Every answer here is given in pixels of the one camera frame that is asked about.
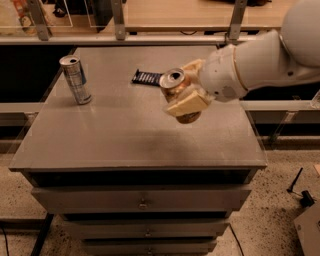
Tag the wooden desk in background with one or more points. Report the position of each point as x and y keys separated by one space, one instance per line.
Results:
x=192 y=15

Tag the grey box on floor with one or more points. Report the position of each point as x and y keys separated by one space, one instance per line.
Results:
x=307 y=225

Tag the orange soda can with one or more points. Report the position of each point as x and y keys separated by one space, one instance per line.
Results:
x=173 y=83

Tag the silver blue energy drink can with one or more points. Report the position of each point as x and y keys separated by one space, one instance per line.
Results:
x=75 y=77

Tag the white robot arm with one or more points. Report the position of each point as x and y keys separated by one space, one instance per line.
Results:
x=290 y=56

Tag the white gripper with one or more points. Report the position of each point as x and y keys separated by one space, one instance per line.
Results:
x=220 y=76

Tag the dark blue snack wrapper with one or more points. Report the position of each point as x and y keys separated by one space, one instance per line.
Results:
x=146 y=78

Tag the grey metal railing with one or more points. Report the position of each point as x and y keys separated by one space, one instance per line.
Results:
x=100 y=22

